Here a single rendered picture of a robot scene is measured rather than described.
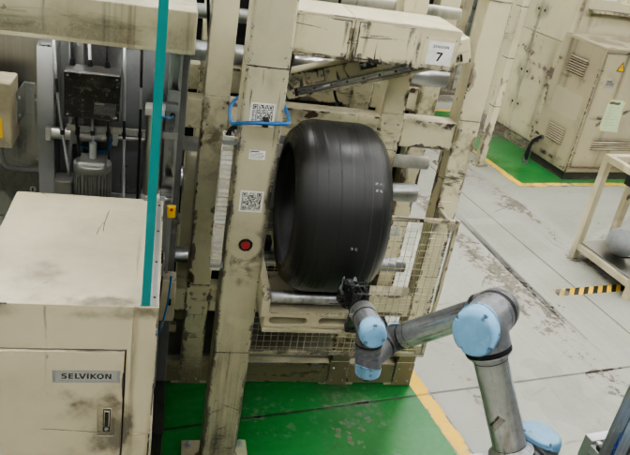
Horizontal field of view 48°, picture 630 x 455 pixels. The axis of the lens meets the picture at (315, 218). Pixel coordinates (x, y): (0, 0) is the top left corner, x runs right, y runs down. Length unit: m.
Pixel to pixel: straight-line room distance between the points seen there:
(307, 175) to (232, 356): 0.78
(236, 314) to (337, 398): 1.09
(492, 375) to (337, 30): 1.21
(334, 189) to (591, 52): 4.92
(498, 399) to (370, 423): 1.56
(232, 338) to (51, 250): 0.91
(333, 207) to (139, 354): 0.75
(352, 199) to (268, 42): 0.52
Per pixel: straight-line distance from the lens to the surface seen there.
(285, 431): 3.20
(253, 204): 2.25
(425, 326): 2.00
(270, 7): 2.06
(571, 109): 6.90
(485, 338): 1.74
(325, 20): 2.36
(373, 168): 2.16
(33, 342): 1.69
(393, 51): 2.44
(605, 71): 6.75
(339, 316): 2.40
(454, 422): 3.48
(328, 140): 2.18
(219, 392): 2.67
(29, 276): 1.72
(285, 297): 2.35
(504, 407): 1.85
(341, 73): 2.56
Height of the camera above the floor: 2.18
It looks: 26 degrees down
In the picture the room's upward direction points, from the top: 10 degrees clockwise
